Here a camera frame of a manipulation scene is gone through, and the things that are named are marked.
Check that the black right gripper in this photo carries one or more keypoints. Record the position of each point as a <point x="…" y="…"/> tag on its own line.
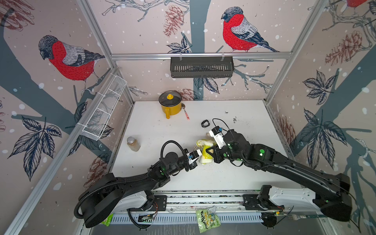
<point x="216" y="152"/>

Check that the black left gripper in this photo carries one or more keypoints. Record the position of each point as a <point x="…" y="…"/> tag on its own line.
<point x="192" y="167"/>

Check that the yellow-green white towel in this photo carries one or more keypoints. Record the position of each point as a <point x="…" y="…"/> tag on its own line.
<point x="203" y="145"/>

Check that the black wrist watch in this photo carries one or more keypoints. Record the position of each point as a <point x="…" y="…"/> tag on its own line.
<point x="205" y="123"/>

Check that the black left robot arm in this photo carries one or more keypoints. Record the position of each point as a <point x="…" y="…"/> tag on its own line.
<point x="101" y="198"/>

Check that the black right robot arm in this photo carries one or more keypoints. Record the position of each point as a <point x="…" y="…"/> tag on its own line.
<point x="322" y="192"/>

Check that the small glass spice jar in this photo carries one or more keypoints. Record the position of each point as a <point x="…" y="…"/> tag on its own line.
<point x="133" y="144"/>

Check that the green white snack bag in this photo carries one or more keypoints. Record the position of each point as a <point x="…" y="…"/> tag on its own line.
<point x="207" y="219"/>

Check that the yellow pot with lid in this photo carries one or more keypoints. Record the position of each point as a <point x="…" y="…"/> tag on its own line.
<point x="171" y="103"/>

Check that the green snack packet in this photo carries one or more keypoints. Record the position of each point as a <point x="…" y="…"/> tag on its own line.
<point x="107" y="221"/>

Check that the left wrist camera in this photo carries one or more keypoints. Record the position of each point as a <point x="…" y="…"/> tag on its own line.
<point x="195" y="155"/>

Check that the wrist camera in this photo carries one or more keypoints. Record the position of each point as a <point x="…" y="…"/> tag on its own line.
<point x="216" y="133"/>
<point x="195" y="155"/>

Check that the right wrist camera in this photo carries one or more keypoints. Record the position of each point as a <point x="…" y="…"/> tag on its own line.
<point x="216" y="133"/>

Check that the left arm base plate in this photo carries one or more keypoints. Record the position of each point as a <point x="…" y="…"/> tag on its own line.
<point x="152" y="204"/>

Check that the pink handled spoon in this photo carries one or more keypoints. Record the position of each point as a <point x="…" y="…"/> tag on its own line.
<point x="184" y="108"/>

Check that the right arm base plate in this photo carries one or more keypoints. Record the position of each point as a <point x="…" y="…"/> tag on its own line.
<point x="259" y="203"/>

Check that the black hanging wire basket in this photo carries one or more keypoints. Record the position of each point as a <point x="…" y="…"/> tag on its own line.
<point x="202" y="67"/>

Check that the white mesh wall shelf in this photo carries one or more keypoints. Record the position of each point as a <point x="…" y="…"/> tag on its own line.
<point x="104" y="104"/>

